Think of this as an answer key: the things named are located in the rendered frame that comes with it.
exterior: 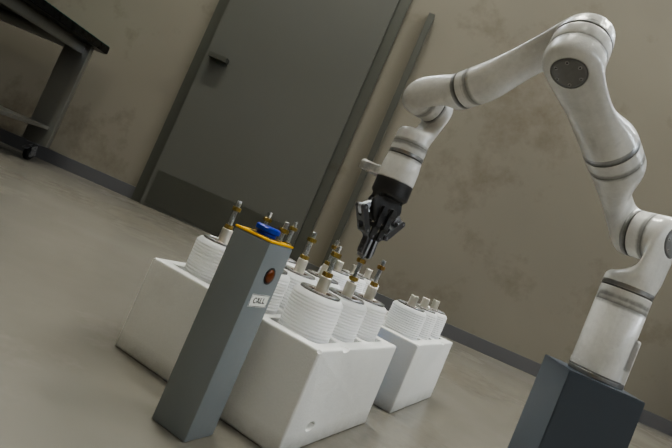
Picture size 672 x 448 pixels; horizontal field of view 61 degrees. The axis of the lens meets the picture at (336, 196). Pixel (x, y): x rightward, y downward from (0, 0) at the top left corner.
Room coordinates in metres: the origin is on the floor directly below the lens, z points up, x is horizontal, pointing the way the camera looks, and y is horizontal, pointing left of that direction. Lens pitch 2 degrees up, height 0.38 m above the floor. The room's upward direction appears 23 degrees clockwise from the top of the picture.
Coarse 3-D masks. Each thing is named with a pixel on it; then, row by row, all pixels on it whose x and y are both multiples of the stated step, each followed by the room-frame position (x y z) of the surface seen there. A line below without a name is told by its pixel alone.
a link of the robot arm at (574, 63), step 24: (576, 24) 0.84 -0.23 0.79; (552, 48) 0.83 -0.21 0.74; (576, 48) 0.81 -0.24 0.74; (600, 48) 0.81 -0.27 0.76; (552, 72) 0.85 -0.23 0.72; (576, 72) 0.83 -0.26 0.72; (600, 72) 0.82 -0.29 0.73; (576, 96) 0.86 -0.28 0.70; (600, 96) 0.85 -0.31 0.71; (576, 120) 0.90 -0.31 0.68; (600, 120) 0.88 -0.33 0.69; (624, 120) 0.90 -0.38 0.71; (600, 144) 0.91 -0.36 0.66; (624, 144) 0.91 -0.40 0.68
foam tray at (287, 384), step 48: (144, 288) 1.08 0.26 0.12; (192, 288) 1.03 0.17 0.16; (144, 336) 1.06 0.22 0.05; (288, 336) 0.94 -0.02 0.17; (240, 384) 0.96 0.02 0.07; (288, 384) 0.92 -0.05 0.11; (336, 384) 1.02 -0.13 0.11; (240, 432) 0.94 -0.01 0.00; (288, 432) 0.91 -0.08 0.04; (336, 432) 1.11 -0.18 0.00
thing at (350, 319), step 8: (344, 304) 1.07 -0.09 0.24; (352, 304) 1.07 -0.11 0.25; (360, 304) 1.09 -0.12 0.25; (344, 312) 1.07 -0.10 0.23; (352, 312) 1.07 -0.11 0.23; (360, 312) 1.08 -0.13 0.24; (344, 320) 1.07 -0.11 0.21; (352, 320) 1.08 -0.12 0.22; (360, 320) 1.09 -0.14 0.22; (336, 328) 1.07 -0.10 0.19; (344, 328) 1.07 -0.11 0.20; (352, 328) 1.08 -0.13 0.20; (336, 336) 1.07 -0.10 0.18; (344, 336) 1.08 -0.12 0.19; (352, 336) 1.09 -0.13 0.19
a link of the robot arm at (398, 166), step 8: (392, 152) 1.10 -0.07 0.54; (368, 160) 1.13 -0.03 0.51; (384, 160) 1.11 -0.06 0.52; (392, 160) 1.09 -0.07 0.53; (400, 160) 1.08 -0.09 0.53; (408, 160) 1.08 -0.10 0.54; (416, 160) 1.09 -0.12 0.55; (368, 168) 1.13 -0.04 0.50; (376, 168) 1.13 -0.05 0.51; (384, 168) 1.09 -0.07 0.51; (392, 168) 1.08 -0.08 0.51; (400, 168) 1.08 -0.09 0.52; (408, 168) 1.08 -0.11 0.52; (416, 168) 1.09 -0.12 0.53; (392, 176) 1.08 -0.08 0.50; (400, 176) 1.08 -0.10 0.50; (408, 176) 1.08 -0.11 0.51; (416, 176) 1.10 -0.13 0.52; (408, 184) 1.09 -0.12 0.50
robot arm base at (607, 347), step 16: (608, 288) 1.05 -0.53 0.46; (592, 304) 1.09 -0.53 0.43; (608, 304) 1.04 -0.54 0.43; (624, 304) 1.03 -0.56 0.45; (640, 304) 1.03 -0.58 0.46; (592, 320) 1.06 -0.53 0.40; (608, 320) 1.04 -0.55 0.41; (624, 320) 1.03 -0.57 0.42; (640, 320) 1.03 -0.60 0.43; (592, 336) 1.05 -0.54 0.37; (608, 336) 1.03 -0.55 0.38; (624, 336) 1.03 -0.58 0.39; (576, 352) 1.07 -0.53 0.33; (592, 352) 1.04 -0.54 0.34; (608, 352) 1.03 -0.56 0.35; (624, 352) 1.03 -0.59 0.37; (576, 368) 1.05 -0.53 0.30; (592, 368) 1.03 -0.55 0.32; (608, 368) 1.03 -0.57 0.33; (624, 368) 1.04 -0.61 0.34; (608, 384) 1.03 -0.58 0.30; (624, 384) 1.04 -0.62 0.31
